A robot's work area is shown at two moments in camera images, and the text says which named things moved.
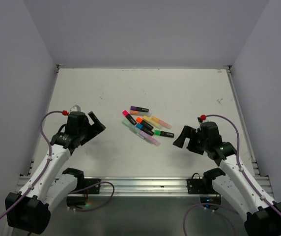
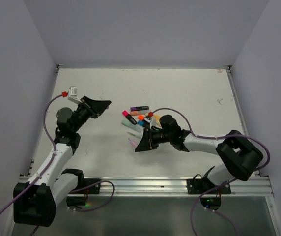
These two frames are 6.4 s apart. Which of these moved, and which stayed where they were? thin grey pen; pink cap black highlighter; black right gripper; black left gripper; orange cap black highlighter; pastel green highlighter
Moved: black right gripper; orange cap black highlighter; black left gripper; thin grey pen
Stayed: pastel green highlighter; pink cap black highlighter
